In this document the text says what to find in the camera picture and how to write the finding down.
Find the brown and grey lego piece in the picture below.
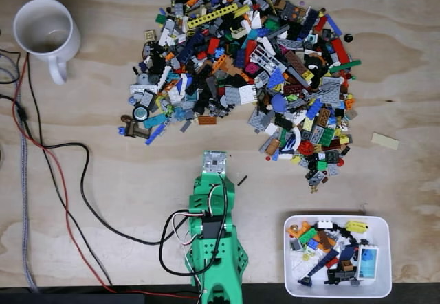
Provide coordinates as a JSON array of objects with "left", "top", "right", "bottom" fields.
[{"left": 258, "top": 136, "right": 282, "bottom": 156}]

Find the orange lego piece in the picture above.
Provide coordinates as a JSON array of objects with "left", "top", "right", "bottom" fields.
[{"left": 287, "top": 221, "right": 311, "bottom": 239}]

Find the grey studded lego plate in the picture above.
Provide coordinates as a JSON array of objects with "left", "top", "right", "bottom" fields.
[{"left": 247, "top": 109, "right": 276, "bottom": 134}]

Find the green lego brick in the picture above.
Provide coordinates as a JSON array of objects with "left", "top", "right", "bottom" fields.
[{"left": 298, "top": 227, "right": 318, "bottom": 245}]

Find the blue long lego plate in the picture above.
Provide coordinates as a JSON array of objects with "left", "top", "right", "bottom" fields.
[{"left": 144, "top": 122, "right": 167, "bottom": 146}]

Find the white lego arch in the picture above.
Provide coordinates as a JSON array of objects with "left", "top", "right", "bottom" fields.
[{"left": 287, "top": 126, "right": 303, "bottom": 154}]

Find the red round lego piece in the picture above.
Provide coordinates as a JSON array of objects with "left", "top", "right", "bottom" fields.
[{"left": 298, "top": 140, "right": 316, "bottom": 156}]

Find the teal lego plate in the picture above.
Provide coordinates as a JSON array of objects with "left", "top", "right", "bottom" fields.
[{"left": 142, "top": 113, "right": 166, "bottom": 130}]

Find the white square lego plate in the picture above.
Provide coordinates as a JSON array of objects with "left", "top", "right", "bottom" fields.
[{"left": 237, "top": 84, "right": 259, "bottom": 106}]

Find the blue lego dome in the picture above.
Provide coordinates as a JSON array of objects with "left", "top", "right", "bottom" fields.
[{"left": 270, "top": 94, "right": 288, "bottom": 113}]

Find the green square lego plate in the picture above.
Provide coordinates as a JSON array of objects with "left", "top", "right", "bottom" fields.
[{"left": 317, "top": 127, "right": 336, "bottom": 147}]

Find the yellow lego piece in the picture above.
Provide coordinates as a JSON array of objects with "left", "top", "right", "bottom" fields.
[{"left": 344, "top": 220, "right": 371, "bottom": 234}]

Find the tan flat lego plate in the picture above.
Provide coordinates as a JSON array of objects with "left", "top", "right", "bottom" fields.
[{"left": 371, "top": 131, "right": 401, "bottom": 151}]

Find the green long lego plate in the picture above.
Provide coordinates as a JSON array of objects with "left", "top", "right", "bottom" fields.
[{"left": 329, "top": 59, "right": 362, "bottom": 74}]

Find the white plastic bin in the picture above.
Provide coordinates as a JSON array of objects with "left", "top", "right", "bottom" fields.
[{"left": 283, "top": 215, "right": 393, "bottom": 298}]

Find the red long lego brick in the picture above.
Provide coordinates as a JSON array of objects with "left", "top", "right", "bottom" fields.
[{"left": 330, "top": 38, "right": 352, "bottom": 63}]

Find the dark blue long piece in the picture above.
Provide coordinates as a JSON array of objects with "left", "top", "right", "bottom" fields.
[{"left": 296, "top": 248, "right": 340, "bottom": 286}]

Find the black wheel silver hub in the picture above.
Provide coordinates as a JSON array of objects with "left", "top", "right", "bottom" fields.
[{"left": 132, "top": 104, "right": 151, "bottom": 123}]

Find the light grey holed plate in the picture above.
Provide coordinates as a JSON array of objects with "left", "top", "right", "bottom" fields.
[{"left": 129, "top": 83, "right": 160, "bottom": 95}]

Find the grey ridged wedge plate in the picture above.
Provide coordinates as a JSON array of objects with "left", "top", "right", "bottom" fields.
[{"left": 320, "top": 76, "right": 345, "bottom": 104}]

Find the light blue printed tile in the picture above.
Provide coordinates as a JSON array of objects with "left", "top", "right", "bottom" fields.
[{"left": 357, "top": 245, "right": 381, "bottom": 281}]

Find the yellow long technic beam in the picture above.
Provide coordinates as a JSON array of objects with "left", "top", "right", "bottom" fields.
[{"left": 186, "top": 3, "right": 239, "bottom": 30}]

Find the white ceramic mug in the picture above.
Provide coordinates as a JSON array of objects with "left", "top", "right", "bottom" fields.
[{"left": 12, "top": 0, "right": 82, "bottom": 86}]

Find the servo wire bundle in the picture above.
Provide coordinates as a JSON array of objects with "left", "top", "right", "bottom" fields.
[{"left": 170, "top": 182, "right": 228, "bottom": 250}]

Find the camera circuit board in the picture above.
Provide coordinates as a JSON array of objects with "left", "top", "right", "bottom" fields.
[{"left": 201, "top": 150, "right": 228, "bottom": 176}]

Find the white lego window frame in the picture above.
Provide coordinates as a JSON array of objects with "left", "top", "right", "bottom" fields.
[{"left": 250, "top": 43, "right": 288, "bottom": 78}]

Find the thick black cable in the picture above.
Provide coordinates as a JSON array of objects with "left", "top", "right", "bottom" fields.
[{"left": 15, "top": 94, "right": 230, "bottom": 277}]

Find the red cable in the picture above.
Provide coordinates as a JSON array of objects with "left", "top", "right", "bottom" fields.
[{"left": 12, "top": 0, "right": 202, "bottom": 300}]

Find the thin black cable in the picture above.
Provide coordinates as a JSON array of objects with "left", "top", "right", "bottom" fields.
[{"left": 26, "top": 0, "right": 113, "bottom": 286}]

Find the grey braided cable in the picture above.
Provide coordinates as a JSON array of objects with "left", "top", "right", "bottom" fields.
[{"left": 0, "top": 51, "right": 41, "bottom": 293}]

